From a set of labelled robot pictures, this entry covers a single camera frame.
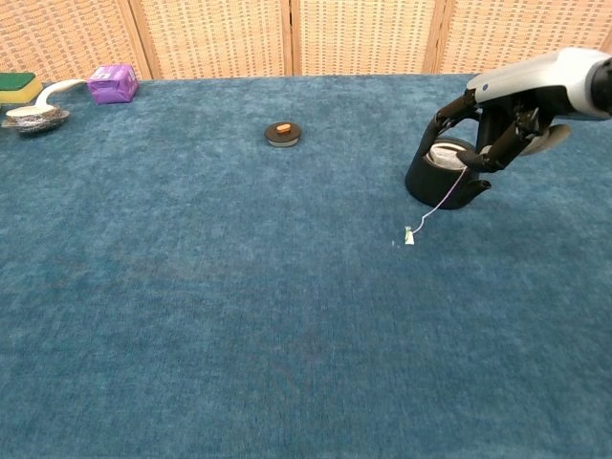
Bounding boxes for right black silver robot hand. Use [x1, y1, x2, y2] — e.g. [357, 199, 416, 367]
[420, 47, 599, 174]

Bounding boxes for pyramid tea bag with string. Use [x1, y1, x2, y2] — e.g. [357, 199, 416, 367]
[403, 142, 474, 249]

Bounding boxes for black cast iron teapot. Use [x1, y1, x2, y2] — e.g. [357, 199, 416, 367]
[404, 136, 492, 210]

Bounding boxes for black teapot lid wooden knob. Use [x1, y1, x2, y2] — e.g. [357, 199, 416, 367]
[263, 120, 303, 148]

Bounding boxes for woven rattan folding screen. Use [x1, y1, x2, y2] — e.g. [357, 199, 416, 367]
[0, 0, 612, 83]

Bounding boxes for blue velvet tablecloth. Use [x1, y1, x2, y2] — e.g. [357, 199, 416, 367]
[0, 70, 612, 459]

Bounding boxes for purple paper-wrapped box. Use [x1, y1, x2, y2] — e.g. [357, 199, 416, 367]
[86, 63, 141, 105]

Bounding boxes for white ceramic spoon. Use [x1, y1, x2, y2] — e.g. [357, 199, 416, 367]
[18, 78, 88, 116]

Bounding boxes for yellow green sponge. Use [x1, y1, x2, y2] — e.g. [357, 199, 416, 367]
[0, 72, 44, 104]

